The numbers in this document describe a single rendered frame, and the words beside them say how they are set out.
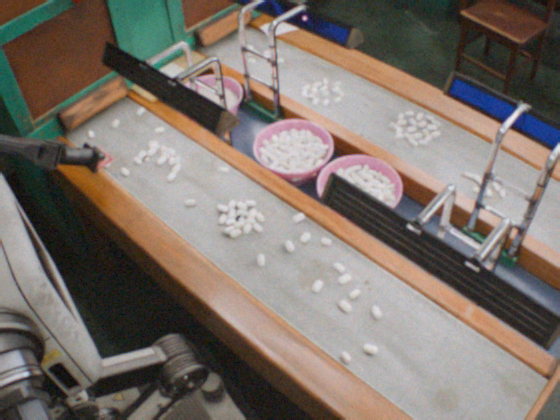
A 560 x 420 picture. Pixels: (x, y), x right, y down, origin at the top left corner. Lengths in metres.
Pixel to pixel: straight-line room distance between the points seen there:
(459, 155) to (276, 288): 0.80
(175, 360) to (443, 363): 0.67
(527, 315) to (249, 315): 0.71
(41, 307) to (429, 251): 0.77
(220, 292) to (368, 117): 0.88
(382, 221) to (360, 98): 0.95
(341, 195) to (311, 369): 0.43
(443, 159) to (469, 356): 0.72
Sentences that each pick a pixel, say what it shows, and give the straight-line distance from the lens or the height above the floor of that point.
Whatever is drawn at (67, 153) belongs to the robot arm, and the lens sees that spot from 1.67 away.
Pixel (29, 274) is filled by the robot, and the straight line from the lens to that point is 0.78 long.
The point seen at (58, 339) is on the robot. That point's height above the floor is 1.32.
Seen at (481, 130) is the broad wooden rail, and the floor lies 0.76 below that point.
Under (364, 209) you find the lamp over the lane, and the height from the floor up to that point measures 1.09.
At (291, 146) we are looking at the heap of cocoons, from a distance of 1.89.
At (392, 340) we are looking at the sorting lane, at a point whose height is 0.74.
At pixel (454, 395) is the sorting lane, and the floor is 0.74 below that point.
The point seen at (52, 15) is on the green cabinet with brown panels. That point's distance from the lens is 1.96.
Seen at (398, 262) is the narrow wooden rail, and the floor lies 0.76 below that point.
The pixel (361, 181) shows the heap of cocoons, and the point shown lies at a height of 0.74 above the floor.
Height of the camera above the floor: 2.01
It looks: 49 degrees down
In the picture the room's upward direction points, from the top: 4 degrees counter-clockwise
